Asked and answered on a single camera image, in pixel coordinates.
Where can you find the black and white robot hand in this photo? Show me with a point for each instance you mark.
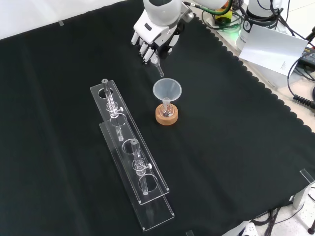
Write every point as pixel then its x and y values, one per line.
pixel 150 32

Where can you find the black bench cloth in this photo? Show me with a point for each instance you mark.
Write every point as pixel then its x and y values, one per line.
pixel 221 123

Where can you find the yellow stop button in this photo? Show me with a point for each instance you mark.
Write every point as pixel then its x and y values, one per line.
pixel 225 17

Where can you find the small round-bottom glass flask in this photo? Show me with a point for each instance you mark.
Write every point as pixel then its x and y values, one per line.
pixel 166 110

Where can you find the clear acrylic table bracket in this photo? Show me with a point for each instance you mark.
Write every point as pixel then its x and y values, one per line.
pixel 301 196

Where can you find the pale white board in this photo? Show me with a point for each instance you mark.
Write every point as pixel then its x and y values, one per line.
pixel 270 49

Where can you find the clear plastic funnel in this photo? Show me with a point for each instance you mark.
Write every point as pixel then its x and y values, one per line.
pixel 160 91

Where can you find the black power adapter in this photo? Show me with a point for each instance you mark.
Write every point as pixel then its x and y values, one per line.
pixel 308 55

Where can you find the white power strip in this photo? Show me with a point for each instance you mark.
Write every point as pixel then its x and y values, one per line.
pixel 248 229

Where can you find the clear acrylic funnel stand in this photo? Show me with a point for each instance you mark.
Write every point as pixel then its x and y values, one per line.
pixel 152 221

